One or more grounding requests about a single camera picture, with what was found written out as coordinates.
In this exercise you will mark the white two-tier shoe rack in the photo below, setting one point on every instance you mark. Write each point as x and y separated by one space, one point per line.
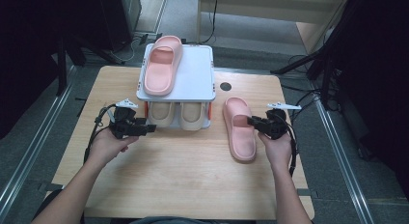
196 76

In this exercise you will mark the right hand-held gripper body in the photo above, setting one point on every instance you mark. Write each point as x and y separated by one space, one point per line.
275 126

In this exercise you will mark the cream clog shoe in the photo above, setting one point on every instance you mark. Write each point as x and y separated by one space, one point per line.
192 116
161 114

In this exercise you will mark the metal floor rail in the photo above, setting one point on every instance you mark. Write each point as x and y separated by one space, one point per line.
32 153
344 162

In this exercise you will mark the person's grey clothing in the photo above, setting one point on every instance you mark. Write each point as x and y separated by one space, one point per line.
173 220

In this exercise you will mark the pink slide slipper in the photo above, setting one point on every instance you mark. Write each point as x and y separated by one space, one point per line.
241 140
162 69

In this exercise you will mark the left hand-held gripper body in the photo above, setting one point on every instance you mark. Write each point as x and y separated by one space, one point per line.
123 126

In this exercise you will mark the black round table grommet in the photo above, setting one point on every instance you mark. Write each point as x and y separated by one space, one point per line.
225 86

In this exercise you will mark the person's left hand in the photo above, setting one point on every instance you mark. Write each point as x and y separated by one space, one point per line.
106 150

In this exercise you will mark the person's right hand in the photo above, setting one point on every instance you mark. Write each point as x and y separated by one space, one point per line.
278 153

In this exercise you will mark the light wooden partition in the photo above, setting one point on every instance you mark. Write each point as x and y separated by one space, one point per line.
273 6

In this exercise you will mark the black tripod stand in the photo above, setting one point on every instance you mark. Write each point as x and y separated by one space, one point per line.
324 76
61 63

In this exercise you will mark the black tape strip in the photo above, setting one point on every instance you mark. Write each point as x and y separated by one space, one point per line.
307 192
51 187

